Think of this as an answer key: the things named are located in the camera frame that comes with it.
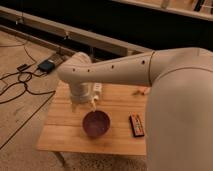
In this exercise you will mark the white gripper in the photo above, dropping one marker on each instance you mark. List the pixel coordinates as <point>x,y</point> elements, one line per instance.
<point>82,93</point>

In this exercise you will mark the dark purple ceramic bowl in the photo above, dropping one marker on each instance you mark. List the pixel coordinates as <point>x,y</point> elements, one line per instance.
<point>96,124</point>

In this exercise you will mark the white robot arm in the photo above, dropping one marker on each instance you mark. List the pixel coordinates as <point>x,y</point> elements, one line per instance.
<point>179,109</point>

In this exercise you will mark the wooden table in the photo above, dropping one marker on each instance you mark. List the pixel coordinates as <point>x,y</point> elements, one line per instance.
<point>63,131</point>

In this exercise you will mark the black orange rectangular box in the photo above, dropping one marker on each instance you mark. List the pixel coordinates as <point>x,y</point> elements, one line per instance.
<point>136,126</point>

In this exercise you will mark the black power adapter box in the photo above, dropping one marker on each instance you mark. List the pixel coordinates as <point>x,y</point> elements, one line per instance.
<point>46,66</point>

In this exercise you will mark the small black device on floor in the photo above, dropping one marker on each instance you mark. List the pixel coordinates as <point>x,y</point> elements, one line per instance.
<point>23,67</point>

